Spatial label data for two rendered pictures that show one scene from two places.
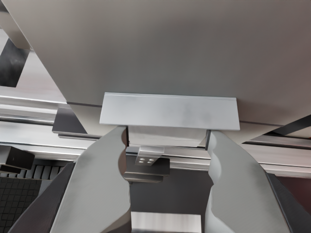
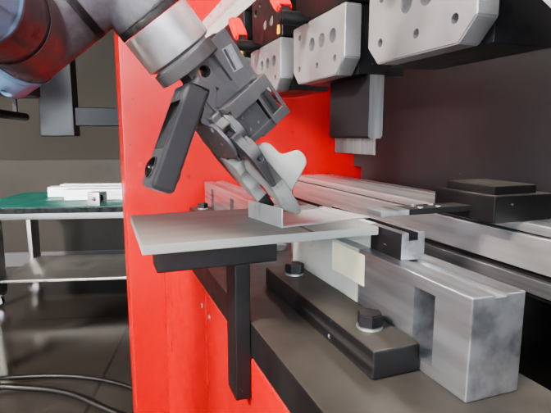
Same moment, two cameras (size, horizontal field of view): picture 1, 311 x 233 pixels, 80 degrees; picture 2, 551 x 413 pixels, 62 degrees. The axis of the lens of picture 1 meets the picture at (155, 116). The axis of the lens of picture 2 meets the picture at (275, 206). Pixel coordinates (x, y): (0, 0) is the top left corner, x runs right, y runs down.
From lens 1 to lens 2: 0.50 m
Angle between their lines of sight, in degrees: 61
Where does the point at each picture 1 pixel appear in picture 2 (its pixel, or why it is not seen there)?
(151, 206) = not seen: outside the picture
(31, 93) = (403, 275)
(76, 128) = (387, 234)
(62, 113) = (397, 252)
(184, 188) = (518, 167)
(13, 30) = (386, 342)
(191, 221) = (339, 147)
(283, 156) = (353, 205)
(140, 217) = (360, 150)
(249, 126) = not seen: hidden behind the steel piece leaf
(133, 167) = (472, 201)
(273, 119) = not seen: hidden behind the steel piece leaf
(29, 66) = (409, 313)
